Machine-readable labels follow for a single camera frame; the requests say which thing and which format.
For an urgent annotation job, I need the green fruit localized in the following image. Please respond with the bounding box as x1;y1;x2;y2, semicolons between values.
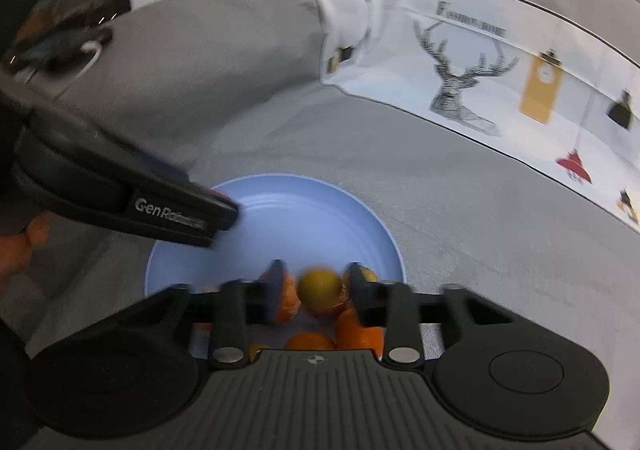
360;266;378;282
248;343;270;360
296;267;347;319

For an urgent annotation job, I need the large orange mandarin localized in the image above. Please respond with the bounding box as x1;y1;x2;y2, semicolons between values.
283;331;336;352

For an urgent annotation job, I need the white charging cable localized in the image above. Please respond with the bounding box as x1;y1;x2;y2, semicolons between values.
64;40;104;81

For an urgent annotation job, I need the orange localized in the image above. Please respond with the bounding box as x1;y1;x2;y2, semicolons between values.
274;272;300;324

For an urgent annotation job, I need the grey printed sofa cover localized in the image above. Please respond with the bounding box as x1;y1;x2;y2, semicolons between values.
0;0;640;450

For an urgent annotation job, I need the black smartphone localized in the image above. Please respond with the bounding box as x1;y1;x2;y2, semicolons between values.
3;28;113;74

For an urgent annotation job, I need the person left hand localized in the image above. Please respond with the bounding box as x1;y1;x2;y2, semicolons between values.
0;212;53;292

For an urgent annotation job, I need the small orange tangerine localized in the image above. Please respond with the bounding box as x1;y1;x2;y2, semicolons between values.
334;308;384;358

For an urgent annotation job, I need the blue plastic plate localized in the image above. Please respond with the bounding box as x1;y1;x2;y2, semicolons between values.
144;174;406;295

